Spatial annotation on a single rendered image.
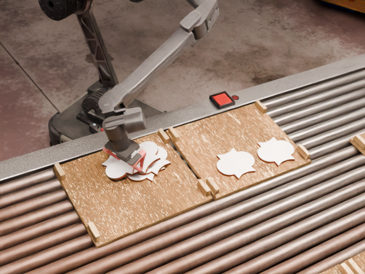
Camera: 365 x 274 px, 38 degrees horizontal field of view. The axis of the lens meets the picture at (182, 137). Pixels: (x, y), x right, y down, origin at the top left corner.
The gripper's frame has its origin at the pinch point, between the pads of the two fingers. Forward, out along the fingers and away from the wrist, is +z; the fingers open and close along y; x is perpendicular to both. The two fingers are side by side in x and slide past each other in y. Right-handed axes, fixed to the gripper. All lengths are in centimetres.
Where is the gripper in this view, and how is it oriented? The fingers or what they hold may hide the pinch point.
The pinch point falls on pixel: (130, 162)
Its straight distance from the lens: 175.6
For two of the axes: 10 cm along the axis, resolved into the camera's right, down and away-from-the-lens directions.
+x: -6.2, 6.6, -4.2
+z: 2.2, 6.6, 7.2
